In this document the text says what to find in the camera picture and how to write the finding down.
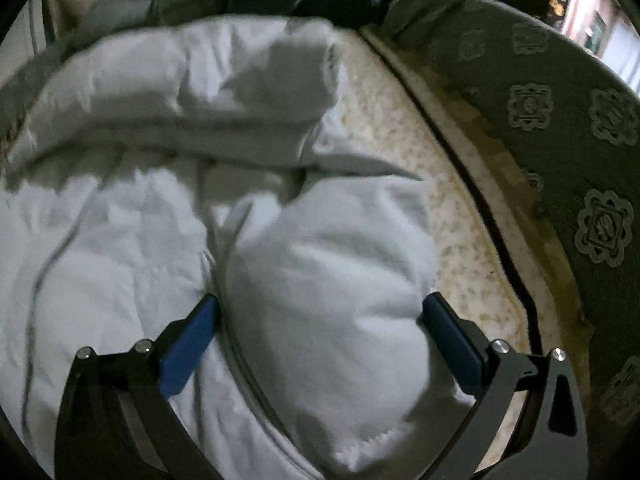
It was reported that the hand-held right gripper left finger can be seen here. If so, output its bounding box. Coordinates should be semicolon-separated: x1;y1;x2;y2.
54;294;222;480

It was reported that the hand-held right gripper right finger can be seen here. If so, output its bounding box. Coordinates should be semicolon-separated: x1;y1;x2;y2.
421;291;588;480

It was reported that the light blue puffer jacket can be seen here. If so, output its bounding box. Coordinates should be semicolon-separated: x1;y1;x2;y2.
0;15;481;480

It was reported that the beige floral bed mat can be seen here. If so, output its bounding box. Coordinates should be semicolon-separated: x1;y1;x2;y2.
325;25;596;480

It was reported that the pale blue window curtain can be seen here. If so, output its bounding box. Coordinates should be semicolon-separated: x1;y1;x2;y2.
600;25;640;96

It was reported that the small wall picture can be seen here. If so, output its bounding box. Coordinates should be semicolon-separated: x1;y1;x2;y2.
582;12;608;56

